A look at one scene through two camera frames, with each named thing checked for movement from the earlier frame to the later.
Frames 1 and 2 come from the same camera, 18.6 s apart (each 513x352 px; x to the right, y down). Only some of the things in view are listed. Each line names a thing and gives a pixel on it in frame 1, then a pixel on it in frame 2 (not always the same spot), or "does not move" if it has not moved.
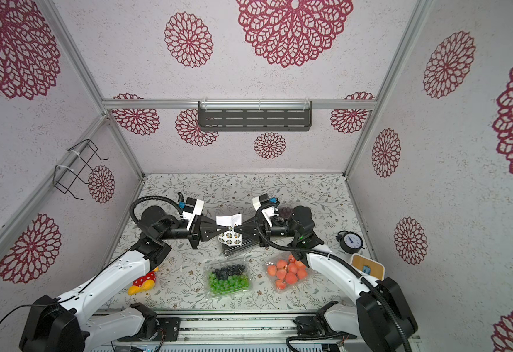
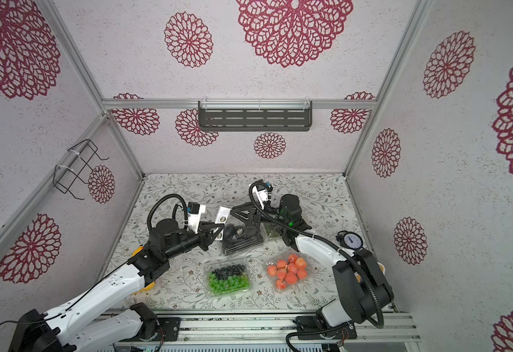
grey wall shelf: x=254 y=116 does not move
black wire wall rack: x=75 y=166 does not move
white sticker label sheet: x=229 y=237 to x=222 y=215
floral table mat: x=265 y=278 does not move
